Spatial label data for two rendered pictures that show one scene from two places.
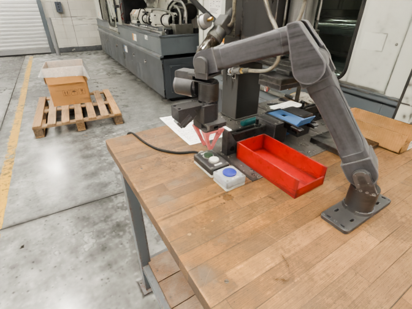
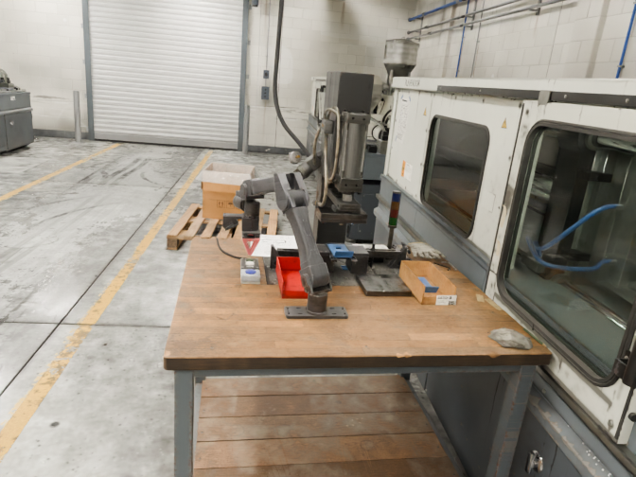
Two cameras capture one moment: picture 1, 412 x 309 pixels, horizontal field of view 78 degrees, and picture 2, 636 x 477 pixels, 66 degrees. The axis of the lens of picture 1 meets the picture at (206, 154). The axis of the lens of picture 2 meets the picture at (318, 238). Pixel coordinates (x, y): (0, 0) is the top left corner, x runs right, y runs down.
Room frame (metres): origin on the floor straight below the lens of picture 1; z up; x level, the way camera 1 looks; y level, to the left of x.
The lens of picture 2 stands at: (-0.86, -0.89, 1.61)
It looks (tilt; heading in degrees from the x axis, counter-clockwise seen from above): 18 degrees down; 21
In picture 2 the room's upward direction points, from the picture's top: 5 degrees clockwise
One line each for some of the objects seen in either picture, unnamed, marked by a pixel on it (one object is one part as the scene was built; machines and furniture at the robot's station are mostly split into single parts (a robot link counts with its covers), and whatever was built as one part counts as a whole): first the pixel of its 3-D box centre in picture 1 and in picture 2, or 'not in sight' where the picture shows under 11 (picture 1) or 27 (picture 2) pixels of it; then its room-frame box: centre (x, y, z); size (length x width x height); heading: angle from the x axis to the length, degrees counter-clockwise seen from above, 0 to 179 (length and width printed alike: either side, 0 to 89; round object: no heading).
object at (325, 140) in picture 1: (343, 142); (382, 284); (0.82, -0.50, 0.91); 0.17 x 0.16 x 0.02; 122
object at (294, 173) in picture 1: (277, 162); (295, 276); (0.65, -0.22, 0.93); 0.25 x 0.12 x 0.06; 32
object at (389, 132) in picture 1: (374, 129); (426, 282); (0.89, -0.65, 0.93); 0.25 x 0.13 x 0.08; 32
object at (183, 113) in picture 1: (190, 115); (236, 222); (0.66, 0.04, 1.08); 0.11 x 0.07 x 0.06; 123
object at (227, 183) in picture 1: (228, 181); (250, 279); (0.59, -0.07, 0.90); 0.07 x 0.07 x 0.06; 32
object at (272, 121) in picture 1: (284, 115); (341, 249); (0.90, -0.30, 0.98); 0.20 x 0.10 x 0.01; 122
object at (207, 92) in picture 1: (206, 90); (251, 207); (0.69, 0.00, 1.14); 0.07 x 0.06 x 0.07; 60
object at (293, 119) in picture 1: (290, 114); (340, 248); (0.86, -0.31, 1.00); 0.15 x 0.07 x 0.03; 32
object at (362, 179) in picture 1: (365, 175); (316, 282); (0.48, -0.37, 1.00); 0.09 x 0.06 x 0.06; 150
